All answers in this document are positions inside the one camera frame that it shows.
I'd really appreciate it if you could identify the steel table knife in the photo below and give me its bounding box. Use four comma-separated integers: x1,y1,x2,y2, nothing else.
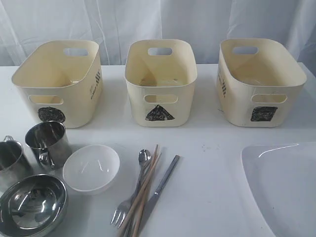
138,155,180,233

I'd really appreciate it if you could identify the white plastic bowl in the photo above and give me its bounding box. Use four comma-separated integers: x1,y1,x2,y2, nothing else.
62,145,120,195

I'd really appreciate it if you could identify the wooden chopstick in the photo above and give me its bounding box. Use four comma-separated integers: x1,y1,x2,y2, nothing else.
117,153,161,237
132,144,158,237

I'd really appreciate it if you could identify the stainless steel bowl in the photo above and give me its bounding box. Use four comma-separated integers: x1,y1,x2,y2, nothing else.
0,174,69,237

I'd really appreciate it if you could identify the small steel spoon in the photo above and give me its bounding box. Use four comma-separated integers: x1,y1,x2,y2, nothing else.
132,149,151,198

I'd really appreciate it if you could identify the cream bin with triangle mark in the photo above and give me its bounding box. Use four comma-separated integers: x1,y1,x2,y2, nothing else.
125,39,198,127

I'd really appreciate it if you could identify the steel fork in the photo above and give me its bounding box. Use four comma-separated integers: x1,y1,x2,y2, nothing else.
110,193,135,228

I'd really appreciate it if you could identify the cream bin with circle mark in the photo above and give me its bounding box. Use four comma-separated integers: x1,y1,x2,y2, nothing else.
11,40,103,128

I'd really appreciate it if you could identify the cream bin with square mark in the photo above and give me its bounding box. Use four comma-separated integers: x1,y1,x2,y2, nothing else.
217,38,307,127

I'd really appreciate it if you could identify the large white plate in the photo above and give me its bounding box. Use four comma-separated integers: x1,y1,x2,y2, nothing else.
241,142,316,237

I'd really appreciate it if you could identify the white curtain backdrop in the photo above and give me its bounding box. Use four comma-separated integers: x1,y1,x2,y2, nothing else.
0,0,316,70

